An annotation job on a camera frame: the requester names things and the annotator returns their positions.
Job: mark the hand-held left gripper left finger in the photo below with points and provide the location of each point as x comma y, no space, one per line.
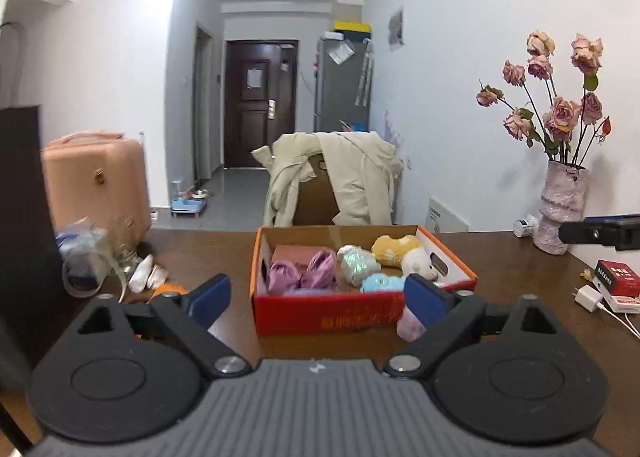
210,299

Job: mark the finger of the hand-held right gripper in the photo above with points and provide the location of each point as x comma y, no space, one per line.
600,233

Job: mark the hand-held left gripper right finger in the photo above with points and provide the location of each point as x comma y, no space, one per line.
425,299

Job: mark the pink plush toy outside box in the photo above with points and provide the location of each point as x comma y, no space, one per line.
411,327

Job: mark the light blue plush toy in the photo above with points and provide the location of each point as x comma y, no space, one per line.
382,283

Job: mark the lavender cloth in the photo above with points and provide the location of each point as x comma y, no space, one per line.
282,277

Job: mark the pink layered sponge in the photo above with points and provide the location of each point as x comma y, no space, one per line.
295,254

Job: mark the red cardboard box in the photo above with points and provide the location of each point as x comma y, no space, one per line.
320,312

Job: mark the white plush toy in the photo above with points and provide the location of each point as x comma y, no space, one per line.
417,264

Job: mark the orange band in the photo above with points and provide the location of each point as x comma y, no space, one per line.
167,289

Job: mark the red small box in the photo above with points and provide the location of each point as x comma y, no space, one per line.
617,277

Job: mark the pink textured vase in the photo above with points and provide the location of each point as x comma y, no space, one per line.
560,207

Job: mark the yellow plush toy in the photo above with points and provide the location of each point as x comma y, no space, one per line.
395,249

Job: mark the white charger plug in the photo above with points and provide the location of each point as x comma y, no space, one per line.
589,298

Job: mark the small white bottle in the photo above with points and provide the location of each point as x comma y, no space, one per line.
140,274

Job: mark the white labelled pill bottle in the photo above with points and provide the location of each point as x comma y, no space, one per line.
525,226

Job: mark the white flat box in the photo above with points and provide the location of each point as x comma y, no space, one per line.
625,304

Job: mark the iridescent plush toy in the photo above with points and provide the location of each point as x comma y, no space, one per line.
357,264

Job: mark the blue pet feeder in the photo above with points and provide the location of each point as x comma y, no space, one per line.
189,199

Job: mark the dried pink roses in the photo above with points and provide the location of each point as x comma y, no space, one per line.
562,117

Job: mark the clear plastic bag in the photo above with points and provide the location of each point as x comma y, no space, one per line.
87,257

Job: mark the beige jacket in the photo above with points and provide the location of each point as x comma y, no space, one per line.
360,177

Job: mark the wooden chair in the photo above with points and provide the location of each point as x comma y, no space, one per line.
315,197

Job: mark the pink suitcase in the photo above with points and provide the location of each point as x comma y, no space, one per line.
95,182

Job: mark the dark brown door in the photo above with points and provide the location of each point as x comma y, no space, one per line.
260,127

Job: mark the black paper bag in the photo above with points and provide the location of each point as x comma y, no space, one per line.
25,237

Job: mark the paper sheet on door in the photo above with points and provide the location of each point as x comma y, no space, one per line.
254,78

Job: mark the grey refrigerator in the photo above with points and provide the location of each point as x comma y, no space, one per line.
340,87

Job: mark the paper sheet on refrigerator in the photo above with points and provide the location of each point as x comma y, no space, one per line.
342,52

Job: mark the yellow box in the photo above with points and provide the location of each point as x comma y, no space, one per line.
352,27

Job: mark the wall picture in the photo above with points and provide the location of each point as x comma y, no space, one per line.
396,28

